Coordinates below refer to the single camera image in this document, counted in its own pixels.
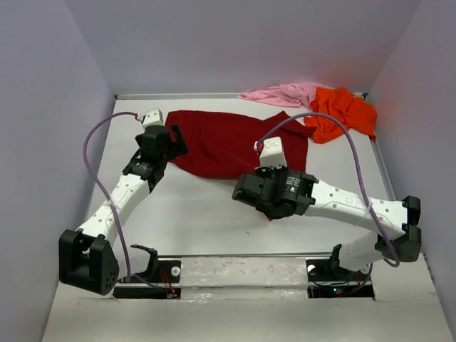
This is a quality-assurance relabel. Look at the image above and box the pink t shirt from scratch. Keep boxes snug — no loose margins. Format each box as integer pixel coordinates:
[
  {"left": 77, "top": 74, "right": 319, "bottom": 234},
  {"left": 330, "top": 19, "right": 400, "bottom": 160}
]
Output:
[{"left": 237, "top": 83, "right": 332, "bottom": 108}]

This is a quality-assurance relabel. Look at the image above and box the orange t shirt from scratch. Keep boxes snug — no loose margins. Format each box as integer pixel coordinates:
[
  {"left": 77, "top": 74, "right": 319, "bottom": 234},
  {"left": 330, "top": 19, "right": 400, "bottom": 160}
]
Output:
[{"left": 304, "top": 87, "right": 377, "bottom": 144}]

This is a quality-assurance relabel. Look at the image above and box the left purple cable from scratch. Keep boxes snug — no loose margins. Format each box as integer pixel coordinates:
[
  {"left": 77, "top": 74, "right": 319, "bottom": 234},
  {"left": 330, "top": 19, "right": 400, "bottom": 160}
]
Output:
[{"left": 82, "top": 110, "right": 179, "bottom": 296}]

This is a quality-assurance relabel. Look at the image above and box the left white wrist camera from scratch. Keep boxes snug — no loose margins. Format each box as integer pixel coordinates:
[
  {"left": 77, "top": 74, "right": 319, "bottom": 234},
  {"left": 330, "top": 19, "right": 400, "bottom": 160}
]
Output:
[{"left": 139, "top": 108, "right": 164, "bottom": 130}]

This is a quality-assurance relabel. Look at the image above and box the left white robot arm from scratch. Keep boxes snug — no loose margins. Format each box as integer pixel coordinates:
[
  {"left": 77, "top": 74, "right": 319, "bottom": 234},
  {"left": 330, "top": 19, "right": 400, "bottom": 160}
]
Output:
[{"left": 58, "top": 124, "right": 188, "bottom": 295}]

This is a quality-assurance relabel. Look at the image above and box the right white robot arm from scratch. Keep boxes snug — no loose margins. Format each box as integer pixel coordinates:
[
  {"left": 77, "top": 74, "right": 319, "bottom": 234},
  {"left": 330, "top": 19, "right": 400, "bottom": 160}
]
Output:
[{"left": 232, "top": 167, "right": 422, "bottom": 279}]

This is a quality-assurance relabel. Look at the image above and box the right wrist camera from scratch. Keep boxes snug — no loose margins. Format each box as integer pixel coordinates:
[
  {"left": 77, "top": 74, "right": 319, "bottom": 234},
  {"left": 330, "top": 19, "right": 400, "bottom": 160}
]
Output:
[{"left": 254, "top": 137, "right": 288, "bottom": 170}]

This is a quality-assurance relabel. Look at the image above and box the purple cable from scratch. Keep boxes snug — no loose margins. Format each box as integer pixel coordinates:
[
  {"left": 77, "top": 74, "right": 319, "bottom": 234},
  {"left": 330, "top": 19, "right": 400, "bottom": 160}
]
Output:
[
  {"left": 82, "top": 110, "right": 179, "bottom": 296},
  {"left": 256, "top": 112, "right": 400, "bottom": 296}
]

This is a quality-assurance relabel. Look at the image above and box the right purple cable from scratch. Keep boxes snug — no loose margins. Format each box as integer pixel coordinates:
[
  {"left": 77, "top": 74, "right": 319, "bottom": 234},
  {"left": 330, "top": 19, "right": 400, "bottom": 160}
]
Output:
[{"left": 256, "top": 112, "right": 400, "bottom": 296}]

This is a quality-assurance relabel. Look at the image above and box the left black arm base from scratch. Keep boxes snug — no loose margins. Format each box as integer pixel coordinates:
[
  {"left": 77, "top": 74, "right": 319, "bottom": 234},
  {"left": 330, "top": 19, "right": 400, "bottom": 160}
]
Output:
[{"left": 113, "top": 244, "right": 182, "bottom": 300}]

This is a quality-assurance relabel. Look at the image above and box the dark red t shirt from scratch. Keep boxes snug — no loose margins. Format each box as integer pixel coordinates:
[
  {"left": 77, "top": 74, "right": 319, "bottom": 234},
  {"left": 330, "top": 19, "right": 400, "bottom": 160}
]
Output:
[{"left": 164, "top": 109, "right": 317, "bottom": 181}]

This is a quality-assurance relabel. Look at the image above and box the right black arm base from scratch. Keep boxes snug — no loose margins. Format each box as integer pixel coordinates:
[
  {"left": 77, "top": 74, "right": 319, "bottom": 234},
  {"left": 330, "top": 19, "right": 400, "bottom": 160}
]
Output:
[{"left": 306, "top": 244, "right": 375, "bottom": 299}]

